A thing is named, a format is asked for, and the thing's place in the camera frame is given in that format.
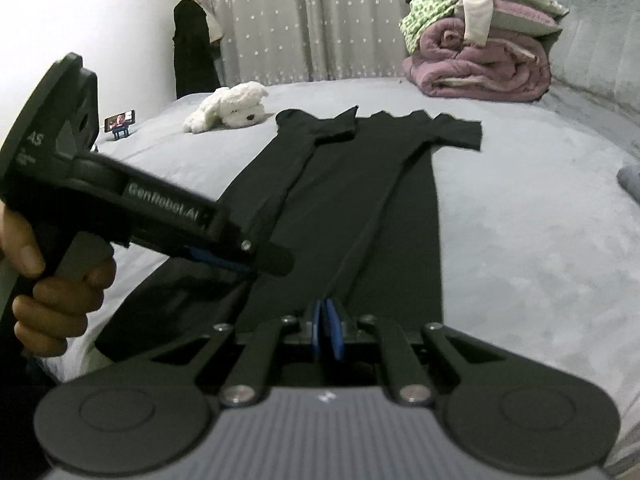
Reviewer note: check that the smartphone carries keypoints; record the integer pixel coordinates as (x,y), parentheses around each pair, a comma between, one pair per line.
(120,120)

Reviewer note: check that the black short-sleeved dress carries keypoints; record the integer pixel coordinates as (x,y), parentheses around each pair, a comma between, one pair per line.
(375,200)

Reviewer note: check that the green patterned cloth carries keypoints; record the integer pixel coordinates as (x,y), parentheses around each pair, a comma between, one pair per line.
(425,15)

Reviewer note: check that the grey star-print curtain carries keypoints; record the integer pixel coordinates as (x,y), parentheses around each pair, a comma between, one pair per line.
(325,20)

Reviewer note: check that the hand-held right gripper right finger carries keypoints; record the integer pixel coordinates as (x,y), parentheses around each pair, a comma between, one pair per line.
(335,332)

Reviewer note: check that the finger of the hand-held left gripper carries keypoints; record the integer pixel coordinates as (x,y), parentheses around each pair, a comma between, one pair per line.
(275,260)

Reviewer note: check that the white folded pillowcase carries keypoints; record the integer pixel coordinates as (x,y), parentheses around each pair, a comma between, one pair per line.
(530,2)

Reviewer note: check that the grey bed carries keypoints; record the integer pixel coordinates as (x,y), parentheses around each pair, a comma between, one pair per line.
(525,235)

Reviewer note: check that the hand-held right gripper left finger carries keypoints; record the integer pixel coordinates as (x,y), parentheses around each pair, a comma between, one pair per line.
(315,332)

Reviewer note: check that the small grey cloth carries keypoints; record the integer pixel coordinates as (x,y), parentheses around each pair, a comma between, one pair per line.
(629,177)

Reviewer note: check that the white plush dog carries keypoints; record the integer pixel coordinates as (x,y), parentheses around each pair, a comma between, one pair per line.
(230,107)

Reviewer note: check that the cream hanging bag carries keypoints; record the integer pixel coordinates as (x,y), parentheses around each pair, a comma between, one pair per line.
(214,27)

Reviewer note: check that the pink folded quilt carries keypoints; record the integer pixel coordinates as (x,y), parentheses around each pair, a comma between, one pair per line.
(480,67)

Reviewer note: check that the blue phone stand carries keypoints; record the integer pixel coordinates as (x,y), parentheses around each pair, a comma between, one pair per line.
(121,133)

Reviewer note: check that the person's left hand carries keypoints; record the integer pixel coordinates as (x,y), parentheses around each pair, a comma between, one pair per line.
(55,310)

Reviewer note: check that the black hanging garment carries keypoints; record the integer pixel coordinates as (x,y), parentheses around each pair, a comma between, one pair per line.
(192,50)

